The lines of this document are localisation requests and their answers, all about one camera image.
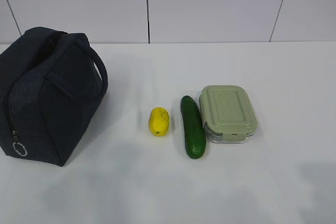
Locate yellow toy corn piece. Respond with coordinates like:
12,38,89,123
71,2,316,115
149,107,170,136

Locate green cucumber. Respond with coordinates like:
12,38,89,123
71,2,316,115
181,95,207,159

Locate green lidded glass container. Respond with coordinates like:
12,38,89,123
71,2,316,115
199,85,258,144

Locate dark navy fabric lunch bag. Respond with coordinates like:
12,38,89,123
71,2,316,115
1,27,108,166

